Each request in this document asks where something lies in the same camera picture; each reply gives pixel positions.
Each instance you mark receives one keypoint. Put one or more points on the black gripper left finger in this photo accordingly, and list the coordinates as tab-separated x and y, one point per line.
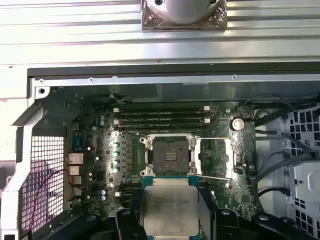
136	220

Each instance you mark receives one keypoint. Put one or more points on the blue rear port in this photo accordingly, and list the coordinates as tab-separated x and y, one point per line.
78	142

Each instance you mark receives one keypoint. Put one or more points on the silver-topped CPU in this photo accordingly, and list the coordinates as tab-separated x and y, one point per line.
170	210

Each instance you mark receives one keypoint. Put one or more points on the RAM slot with black clips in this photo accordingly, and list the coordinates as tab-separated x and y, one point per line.
162	115
130	187
162	128
130	200

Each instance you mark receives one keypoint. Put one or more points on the RAM slot with white clips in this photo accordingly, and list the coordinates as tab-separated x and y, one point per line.
162	109
128	193
162	122

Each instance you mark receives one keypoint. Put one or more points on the grey metal PC case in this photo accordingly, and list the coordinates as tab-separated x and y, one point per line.
160	79

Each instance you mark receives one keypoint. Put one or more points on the perforated case fan grille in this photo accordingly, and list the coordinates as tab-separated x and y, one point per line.
45	160

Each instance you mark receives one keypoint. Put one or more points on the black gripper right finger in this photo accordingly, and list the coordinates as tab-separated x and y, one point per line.
207	220

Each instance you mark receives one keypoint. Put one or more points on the metal socket cover frame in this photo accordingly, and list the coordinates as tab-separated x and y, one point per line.
202	157

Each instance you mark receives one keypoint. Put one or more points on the silver rear port block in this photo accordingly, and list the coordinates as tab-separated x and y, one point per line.
75	180
75	159
76	191
74	170

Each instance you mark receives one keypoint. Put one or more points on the CPU socket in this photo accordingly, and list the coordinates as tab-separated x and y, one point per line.
170	155

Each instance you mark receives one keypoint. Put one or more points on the square brown base plate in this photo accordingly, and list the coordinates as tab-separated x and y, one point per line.
150	23

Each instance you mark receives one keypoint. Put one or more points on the green motherboard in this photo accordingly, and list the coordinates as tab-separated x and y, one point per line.
217	120

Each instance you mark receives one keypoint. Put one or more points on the teal-topped round capacitor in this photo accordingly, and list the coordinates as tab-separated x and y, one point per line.
116	145
115	162
103	192
115	170
116	153
103	198
102	122
102	117

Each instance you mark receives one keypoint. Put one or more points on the perforated metal drive cage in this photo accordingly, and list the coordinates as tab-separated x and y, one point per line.
307	172

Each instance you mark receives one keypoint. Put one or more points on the round coin cell battery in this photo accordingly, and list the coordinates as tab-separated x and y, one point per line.
237	124

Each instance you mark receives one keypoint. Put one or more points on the silver motherboard screw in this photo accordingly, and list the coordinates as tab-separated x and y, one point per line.
228	110

